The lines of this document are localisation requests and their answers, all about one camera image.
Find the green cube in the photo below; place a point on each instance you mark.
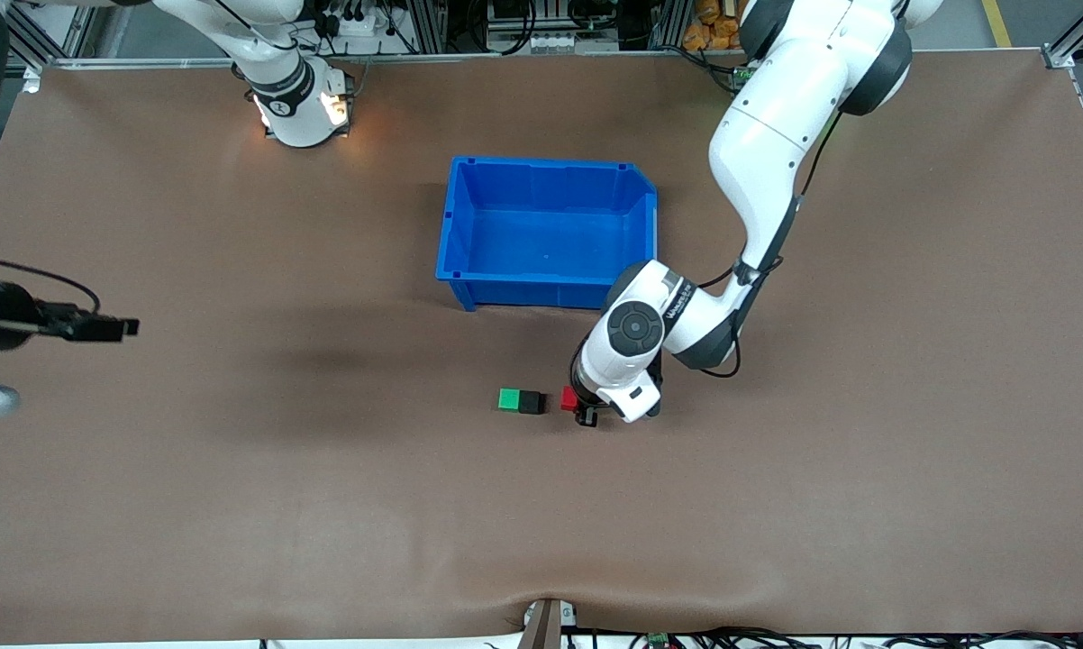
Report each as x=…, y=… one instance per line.
x=508, y=399

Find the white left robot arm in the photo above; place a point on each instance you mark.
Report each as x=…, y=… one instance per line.
x=776, y=135

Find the long aluminium frame rail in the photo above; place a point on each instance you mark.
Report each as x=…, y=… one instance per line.
x=505, y=57

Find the blue plastic storage bin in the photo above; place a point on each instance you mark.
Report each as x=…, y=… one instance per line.
x=546, y=234

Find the red cube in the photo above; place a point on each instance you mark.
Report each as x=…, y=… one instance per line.
x=568, y=398

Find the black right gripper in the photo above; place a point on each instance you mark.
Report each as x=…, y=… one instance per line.
x=8, y=316

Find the white power strip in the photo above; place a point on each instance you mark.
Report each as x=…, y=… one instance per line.
x=354, y=22

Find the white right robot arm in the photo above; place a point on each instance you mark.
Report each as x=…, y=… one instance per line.
x=298, y=99

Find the slanted aluminium profile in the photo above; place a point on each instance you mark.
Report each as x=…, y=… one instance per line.
x=32, y=41
x=1078, y=36

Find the black cube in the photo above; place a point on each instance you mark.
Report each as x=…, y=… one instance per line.
x=532, y=403

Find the brown wooden piece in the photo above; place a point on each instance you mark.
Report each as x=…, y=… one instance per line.
x=541, y=631

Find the bag of orange items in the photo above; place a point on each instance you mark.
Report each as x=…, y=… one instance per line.
x=713, y=27

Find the brown table cover sheet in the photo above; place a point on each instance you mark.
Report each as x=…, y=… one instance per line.
x=325, y=505

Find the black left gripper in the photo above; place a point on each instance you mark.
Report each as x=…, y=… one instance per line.
x=585, y=412

